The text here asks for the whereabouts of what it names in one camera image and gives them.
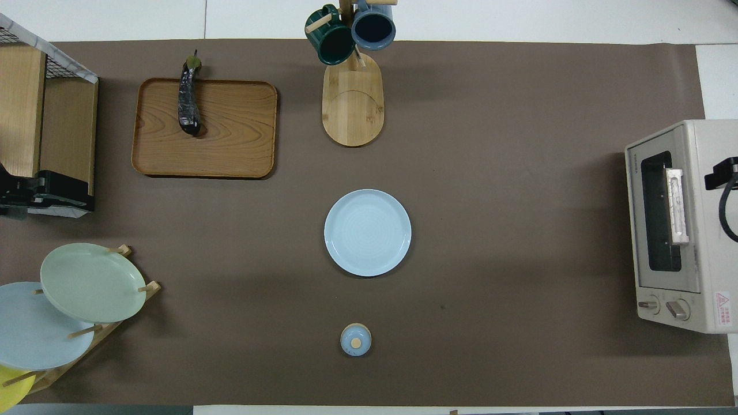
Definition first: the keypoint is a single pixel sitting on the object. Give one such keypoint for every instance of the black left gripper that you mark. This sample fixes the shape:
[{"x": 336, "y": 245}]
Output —
[{"x": 26, "y": 190}]

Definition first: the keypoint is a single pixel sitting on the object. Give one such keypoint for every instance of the beige toaster oven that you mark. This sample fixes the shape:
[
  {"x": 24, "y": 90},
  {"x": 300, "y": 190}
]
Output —
[{"x": 697, "y": 271}]

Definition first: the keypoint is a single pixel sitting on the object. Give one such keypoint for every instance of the dark purple eggplant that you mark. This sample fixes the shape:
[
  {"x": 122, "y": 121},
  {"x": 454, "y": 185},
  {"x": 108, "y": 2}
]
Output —
[{"x": 189, "y": 104}]

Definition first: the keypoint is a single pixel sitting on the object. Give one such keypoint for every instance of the light blue round plate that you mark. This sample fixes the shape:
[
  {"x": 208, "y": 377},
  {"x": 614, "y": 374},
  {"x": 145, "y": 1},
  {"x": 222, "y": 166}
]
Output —
[{"x": 367, "y": 233}]

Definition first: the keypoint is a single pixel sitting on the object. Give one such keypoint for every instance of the marble print paper strip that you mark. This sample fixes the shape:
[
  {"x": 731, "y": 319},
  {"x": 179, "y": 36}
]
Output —
[{"x": 57, "y": 212}]

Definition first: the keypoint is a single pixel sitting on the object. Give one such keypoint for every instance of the wooden shelf unit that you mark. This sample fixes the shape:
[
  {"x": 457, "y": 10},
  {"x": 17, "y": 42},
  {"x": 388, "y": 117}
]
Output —
[{"x": 66, "y": 132}]

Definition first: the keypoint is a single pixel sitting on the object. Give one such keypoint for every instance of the pale green plate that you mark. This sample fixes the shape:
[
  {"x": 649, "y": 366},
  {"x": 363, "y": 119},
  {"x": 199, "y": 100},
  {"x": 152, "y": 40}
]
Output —
[{"x": 92, "y": 282}]

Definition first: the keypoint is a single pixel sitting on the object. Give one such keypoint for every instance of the wooden plate rack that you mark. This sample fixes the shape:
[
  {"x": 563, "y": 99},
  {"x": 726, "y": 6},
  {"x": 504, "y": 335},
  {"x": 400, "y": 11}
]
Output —
[{"x": 109, "y": 337}]

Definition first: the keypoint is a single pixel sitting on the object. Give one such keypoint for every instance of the light blue racked plate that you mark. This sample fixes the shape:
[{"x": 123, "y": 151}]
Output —
[{"x": 34, "y": 340}]

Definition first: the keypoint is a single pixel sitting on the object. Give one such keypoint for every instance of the rectangular wooden tray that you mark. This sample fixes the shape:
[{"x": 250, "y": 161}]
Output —
[{"x": 225, "y": 144}]

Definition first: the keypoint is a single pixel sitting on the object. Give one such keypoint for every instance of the yellow plate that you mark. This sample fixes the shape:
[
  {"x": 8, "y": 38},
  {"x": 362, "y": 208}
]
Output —
[{"x": 11, "y": 392}]

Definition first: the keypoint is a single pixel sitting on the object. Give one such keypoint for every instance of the brown table mat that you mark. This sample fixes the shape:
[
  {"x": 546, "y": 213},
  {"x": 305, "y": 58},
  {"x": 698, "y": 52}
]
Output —
[{"x": 490, "y": 173}]

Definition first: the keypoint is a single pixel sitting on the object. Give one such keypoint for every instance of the wooden mug tree stand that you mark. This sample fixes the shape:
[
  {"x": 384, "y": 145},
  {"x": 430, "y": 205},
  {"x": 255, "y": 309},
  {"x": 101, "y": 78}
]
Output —
[{"x": 353, "y": 109}]

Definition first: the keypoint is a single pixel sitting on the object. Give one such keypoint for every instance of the dark green mug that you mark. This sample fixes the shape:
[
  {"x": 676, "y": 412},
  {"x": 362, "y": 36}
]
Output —
[{"x": 331, "y": 46}]

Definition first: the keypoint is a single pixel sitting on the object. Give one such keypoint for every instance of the small blue lidded jar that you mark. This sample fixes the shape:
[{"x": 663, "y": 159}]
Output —
[{"x": 356, "y": 340}]

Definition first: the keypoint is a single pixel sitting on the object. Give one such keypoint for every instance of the blue mug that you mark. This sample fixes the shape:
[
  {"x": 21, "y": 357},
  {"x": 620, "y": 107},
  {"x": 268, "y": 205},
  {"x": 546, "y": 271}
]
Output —
[{"x": 373, "y": 29}]

